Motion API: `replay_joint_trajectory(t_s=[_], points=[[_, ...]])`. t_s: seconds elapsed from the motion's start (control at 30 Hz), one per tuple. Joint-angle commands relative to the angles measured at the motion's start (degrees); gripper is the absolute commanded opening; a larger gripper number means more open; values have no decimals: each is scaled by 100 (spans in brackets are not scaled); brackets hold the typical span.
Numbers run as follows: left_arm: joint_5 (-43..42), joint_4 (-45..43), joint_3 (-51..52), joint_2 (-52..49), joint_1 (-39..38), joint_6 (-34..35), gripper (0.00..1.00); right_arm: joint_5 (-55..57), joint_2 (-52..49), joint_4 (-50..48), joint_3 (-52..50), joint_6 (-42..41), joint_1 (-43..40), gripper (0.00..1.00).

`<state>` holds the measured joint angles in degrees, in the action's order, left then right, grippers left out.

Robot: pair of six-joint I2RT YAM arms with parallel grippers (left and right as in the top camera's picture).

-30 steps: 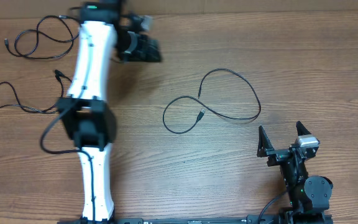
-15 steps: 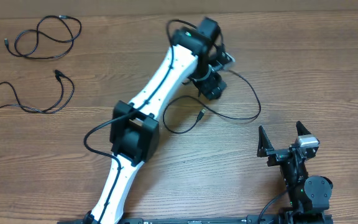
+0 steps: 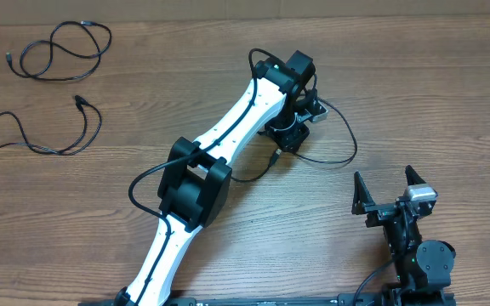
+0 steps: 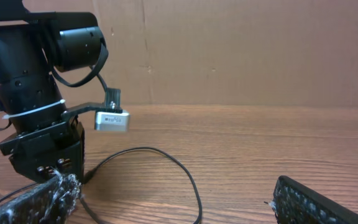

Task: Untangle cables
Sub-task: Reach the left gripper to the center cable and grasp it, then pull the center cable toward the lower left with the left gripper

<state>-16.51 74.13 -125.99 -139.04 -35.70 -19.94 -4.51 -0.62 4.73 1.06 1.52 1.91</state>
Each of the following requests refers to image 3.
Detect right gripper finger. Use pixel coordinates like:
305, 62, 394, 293
351, 171, 376, 215
405, 165, 425, 186

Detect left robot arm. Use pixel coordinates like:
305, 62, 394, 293
114, 51, 316, 305

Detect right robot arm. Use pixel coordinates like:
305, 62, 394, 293
350, 165, 456, 305

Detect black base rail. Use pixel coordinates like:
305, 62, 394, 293
78, 293, 457, 306

